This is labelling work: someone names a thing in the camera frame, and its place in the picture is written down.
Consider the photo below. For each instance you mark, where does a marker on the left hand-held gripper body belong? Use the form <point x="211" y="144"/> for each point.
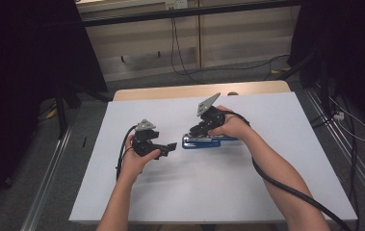
<point x="143" y="141"/>

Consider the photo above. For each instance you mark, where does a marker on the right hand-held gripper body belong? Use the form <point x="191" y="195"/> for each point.
<point x="213" y="117"/>

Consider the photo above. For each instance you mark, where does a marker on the blue stapler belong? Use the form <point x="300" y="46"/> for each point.
<point x="199" y="143"/>

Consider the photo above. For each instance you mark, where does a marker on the person's right hand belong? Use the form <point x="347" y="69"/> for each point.
<point x="233" y="126"/>

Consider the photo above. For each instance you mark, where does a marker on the person's left hand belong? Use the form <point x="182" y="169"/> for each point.
<point x="133" y="165"/>

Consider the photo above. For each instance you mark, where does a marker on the light wooden table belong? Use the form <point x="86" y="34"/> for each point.
<point x="157" y="92"/>

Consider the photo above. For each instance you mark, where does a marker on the white table board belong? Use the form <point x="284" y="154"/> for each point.
<point x="202" y="192"/>

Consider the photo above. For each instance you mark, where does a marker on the small black floor object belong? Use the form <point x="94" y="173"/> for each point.
<point x="84" y="141"/>

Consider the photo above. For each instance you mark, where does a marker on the black metal stand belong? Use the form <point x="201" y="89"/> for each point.
<point x="62" y="109"/>
<point x="305" y="69"/>

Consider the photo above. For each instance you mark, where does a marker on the black horizontal bar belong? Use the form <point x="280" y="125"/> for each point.
<point x="183" y="12"/>

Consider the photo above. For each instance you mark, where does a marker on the white plug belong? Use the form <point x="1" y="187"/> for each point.
<point x="339" y="115"/>

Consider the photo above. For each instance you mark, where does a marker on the black curtain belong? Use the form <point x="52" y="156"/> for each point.
<point x="19" y="80"/>
<point x="347" y="48"/>

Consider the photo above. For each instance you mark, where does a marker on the aluminium floor rail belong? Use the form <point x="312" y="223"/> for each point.
<point x="46" y="179"/>
<point x="347" y="150"/>

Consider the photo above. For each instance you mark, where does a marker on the white wall socket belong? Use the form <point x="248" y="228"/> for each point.
<point x="176" y="4"/>

